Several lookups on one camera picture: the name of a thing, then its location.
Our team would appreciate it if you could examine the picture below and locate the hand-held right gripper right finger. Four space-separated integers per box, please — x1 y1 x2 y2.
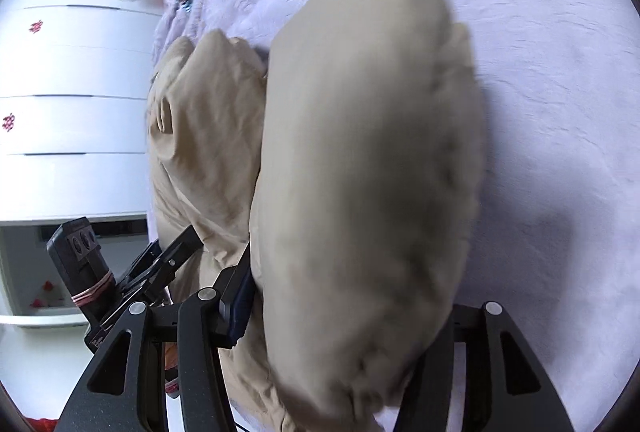
390 301 576 432

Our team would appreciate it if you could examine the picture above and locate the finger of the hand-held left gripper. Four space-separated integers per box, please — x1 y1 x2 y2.
145 226 203 293
116 239 163 300

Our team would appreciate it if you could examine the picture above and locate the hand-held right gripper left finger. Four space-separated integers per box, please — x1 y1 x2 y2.
57 244 258 432

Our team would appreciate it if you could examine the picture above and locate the beige puffer jacket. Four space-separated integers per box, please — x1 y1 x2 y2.
146 0 488 432

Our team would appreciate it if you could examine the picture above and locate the red and white ornament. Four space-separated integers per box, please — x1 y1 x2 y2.
30 279 68 311

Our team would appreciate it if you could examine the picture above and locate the white wardrobe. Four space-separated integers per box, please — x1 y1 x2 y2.
0 0 166 328

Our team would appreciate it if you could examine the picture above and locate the purple embossed blanket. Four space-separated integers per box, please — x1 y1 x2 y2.
150 0 637 432

